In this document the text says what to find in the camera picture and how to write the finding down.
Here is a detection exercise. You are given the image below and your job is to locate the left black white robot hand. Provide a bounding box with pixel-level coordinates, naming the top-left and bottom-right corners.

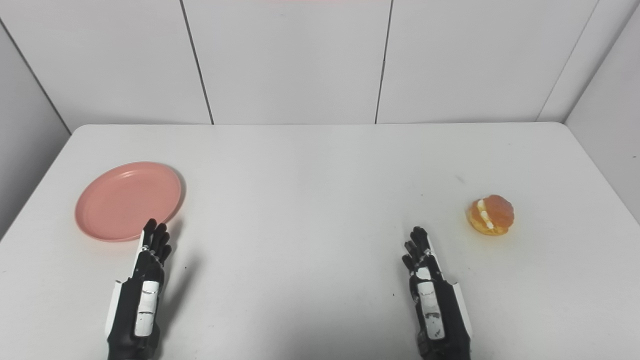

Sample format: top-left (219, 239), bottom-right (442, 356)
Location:
top-left (104, 218), bottom-right (173, 360)

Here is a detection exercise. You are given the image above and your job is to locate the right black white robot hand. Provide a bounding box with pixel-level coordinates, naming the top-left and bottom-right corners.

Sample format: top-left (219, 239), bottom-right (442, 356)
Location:
top-left (401, 226), bottom-right (474, 360)

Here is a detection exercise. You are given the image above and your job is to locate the pink round plate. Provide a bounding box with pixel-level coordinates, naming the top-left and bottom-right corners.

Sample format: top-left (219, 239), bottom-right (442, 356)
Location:
top-left (75, 161), bottom-right (183, 243)

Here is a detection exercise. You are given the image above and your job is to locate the cream puff pastry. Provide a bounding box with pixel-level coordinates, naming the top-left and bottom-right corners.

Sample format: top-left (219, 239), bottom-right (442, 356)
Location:
top-left (467, 194), bottom-right (515, 236)

